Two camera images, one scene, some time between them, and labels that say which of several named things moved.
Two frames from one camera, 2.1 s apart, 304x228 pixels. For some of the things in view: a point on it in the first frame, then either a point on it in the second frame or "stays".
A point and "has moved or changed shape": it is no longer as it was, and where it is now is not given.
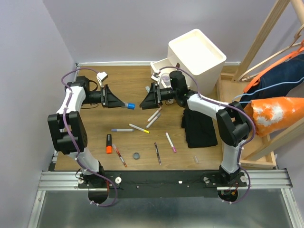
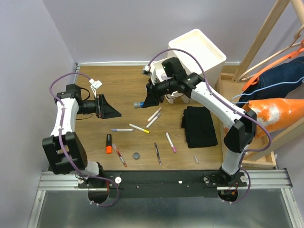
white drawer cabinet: (195, 52) stays
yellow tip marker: (139, 128) stays
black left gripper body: (103, 96) → (98, 110)
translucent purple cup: (165, 77) stays
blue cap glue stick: (130, 106) has moved or changed shape
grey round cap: (136, 156) stays
